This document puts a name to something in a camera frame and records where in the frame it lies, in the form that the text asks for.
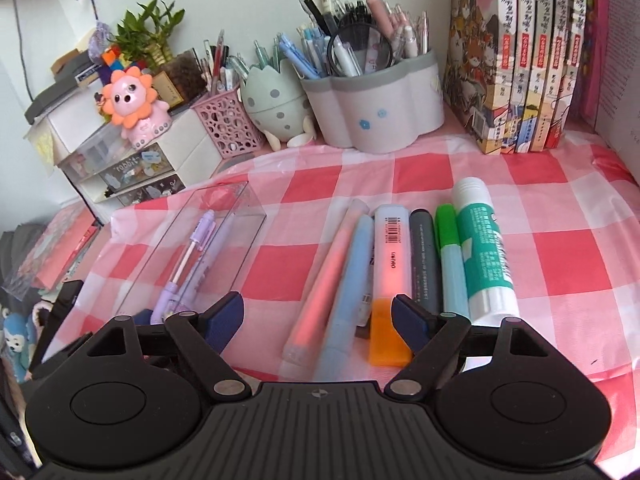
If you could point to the pink highlighter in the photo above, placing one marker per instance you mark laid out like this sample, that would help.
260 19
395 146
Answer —
320 285

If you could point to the black magnifying glass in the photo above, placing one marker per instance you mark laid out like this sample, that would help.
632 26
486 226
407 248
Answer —
367 47

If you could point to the pink checkered tablecloth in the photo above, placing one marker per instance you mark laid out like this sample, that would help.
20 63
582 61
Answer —
550 240

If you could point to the open text book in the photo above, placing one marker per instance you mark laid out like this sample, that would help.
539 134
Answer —
622 60

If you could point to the pink perforated pen holder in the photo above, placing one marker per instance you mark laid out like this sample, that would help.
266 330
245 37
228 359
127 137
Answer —
230 125

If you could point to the bunch of blue white pens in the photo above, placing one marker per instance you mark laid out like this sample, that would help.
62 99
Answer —
312 50

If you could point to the stack of pink books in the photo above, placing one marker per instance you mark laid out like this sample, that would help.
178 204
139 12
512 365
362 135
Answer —
55 250

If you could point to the green egg pen holder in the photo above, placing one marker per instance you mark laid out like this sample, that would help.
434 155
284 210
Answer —
272 105

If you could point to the grey white flower pen holder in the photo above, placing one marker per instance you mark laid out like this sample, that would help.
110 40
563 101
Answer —
370 110

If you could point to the bunch of red black pens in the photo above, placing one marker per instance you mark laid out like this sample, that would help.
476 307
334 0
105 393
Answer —
220 67

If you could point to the green bamboo plant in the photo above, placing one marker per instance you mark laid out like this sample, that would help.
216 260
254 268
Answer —
147 30

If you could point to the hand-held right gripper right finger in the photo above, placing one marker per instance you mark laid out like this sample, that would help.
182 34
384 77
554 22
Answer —
410 321

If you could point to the dark grey cloth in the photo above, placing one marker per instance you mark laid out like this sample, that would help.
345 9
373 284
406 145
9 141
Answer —
17 250

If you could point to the green cap highlighter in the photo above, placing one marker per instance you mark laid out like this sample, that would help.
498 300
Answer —
452 265

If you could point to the bunch of grey green pens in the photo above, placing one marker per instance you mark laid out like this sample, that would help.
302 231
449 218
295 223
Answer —
272 55

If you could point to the black box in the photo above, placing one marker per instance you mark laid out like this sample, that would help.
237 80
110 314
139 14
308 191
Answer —
55 97

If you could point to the pink pen with charm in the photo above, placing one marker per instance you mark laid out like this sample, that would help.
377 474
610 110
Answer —
192 260

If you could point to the pink folder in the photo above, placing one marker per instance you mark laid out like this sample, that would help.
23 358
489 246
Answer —
595 35

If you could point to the pink cartoon cover book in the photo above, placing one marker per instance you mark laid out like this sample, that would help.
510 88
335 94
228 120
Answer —
475 60

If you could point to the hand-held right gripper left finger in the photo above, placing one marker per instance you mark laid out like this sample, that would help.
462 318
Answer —
226 312

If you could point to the orange cap highlighter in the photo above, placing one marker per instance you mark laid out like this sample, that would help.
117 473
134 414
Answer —
390 260

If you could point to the clear plant vase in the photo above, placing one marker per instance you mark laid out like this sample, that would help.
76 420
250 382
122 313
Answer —
185 77

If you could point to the blue highlighter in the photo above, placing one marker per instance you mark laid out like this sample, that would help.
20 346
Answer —
347 300

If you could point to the clear small drawer box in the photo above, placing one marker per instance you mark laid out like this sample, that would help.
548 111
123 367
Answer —
95 147

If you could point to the grey marker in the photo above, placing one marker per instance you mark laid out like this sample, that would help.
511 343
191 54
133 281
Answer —
426 260

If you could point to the green white glue stick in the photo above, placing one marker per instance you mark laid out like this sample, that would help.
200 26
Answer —
485 255

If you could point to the purple dried flower bunch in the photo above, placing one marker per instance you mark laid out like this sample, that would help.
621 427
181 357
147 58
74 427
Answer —
102 37

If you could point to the white drawer cabinet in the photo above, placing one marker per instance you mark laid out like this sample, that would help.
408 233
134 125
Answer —
195 155

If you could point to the blue plush monkey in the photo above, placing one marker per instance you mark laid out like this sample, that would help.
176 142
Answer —
17 345

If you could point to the pink lion toy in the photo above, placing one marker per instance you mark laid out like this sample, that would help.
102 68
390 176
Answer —
132 105

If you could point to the colourful puzzle cube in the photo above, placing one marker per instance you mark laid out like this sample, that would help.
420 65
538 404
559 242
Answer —
114 60

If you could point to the yellow doodle paper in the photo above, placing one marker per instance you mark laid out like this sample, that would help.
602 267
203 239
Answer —
40 147

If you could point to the pink spine book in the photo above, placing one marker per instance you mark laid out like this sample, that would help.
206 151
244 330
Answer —
544 60
577 50
561 60
522 60

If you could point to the clear plastic drawer tray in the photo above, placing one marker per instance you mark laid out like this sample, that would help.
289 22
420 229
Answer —
150 260

